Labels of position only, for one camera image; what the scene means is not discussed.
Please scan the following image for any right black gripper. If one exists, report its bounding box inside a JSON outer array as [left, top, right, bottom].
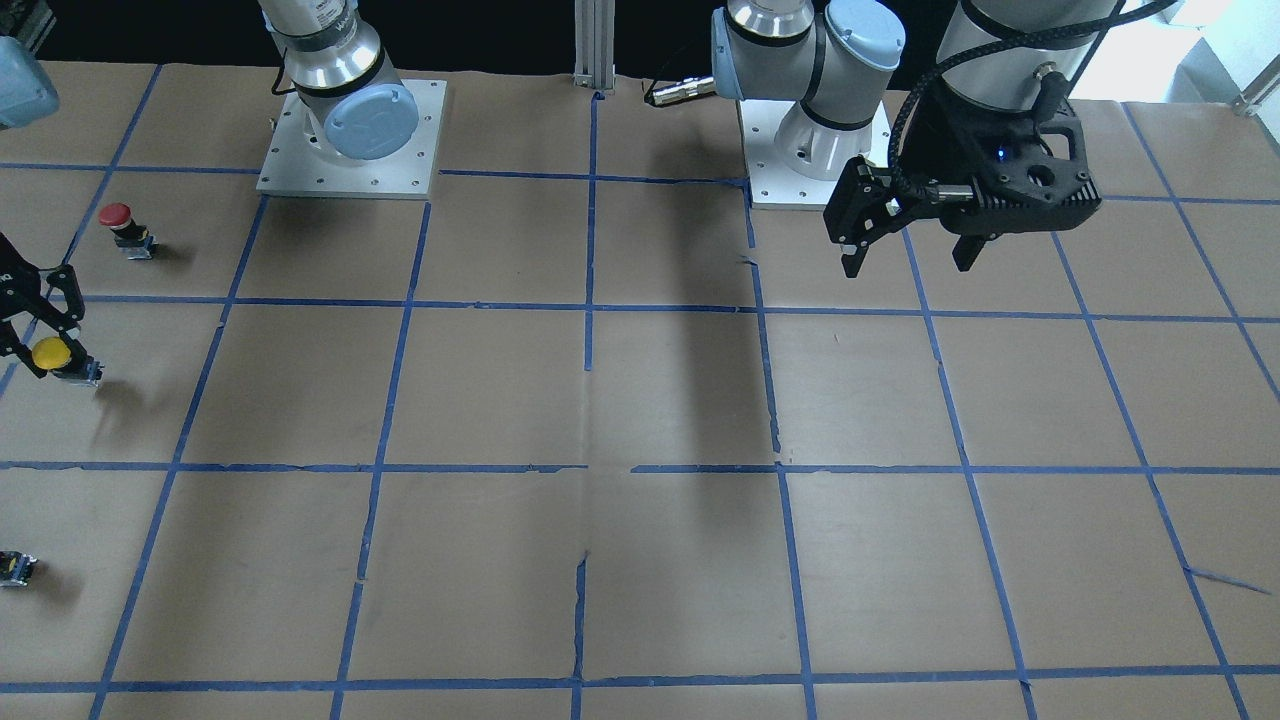
[[0, 234, 86, 378]]

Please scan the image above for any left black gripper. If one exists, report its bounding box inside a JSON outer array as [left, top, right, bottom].
[[823, 105, 1102, 279]]

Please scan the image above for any yellow push button switch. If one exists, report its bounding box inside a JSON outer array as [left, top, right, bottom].
[[31, 336, 102, 387]]

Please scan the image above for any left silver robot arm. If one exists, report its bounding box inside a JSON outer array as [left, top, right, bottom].
[[712, 1, 1166, 278]]

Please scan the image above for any brown paper table cover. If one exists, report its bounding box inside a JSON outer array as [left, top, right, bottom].
[[1, 63, 1279, 719]]

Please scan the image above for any red push button switch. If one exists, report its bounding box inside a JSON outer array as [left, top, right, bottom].
[[97, 202, 157, 261]]

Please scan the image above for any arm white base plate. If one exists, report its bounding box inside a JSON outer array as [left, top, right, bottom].
[[739, 100, 890, 211], [256, 79, 448, 201]]

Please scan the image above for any silver cable connector plug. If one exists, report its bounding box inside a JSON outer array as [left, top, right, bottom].
[[643, 76, 717, 108]]

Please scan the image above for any aluminium frame post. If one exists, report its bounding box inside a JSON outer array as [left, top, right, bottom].
[[573, 0, 616, 94]]

